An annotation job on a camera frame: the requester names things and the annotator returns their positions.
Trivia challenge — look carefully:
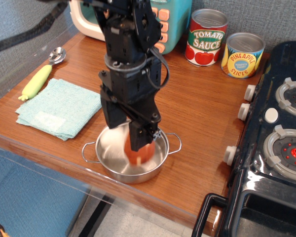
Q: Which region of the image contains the teal toy microwave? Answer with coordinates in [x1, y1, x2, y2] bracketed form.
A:
[69, 0, 192, 54]

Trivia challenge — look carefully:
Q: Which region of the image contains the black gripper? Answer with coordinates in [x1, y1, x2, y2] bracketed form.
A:
[99, 55, 161, 152]

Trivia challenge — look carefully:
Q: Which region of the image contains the light blue folded cloth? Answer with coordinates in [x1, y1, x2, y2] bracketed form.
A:
[16, 78, 102, 141]

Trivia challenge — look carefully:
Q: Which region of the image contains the pineapple slices can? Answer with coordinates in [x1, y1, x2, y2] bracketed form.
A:
[221, 32, 265, 79]

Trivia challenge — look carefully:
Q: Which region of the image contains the tomato sauce can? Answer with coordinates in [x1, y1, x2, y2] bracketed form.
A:
[185, 8, 228, 66]

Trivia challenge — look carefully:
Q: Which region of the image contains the brown white plush mushroom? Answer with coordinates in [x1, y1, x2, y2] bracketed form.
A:
[106, 120, 156, 165]

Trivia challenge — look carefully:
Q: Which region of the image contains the black toy stove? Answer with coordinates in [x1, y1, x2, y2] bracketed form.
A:
[192, 41, 296, 237]

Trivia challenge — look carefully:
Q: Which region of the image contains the yellow-green handled metal spoon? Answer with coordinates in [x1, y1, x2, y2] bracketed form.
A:
[18, 47, 66, 101]

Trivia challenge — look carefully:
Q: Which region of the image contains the black cable sleeve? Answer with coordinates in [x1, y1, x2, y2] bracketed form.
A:
[0, 1, 69, 55]

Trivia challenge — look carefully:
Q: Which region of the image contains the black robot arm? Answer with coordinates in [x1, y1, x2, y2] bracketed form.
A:
[86, 0, 169, 151]

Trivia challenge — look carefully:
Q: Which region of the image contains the stainless steel pot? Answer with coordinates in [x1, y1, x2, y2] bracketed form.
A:
[81, 121, 182, 184]

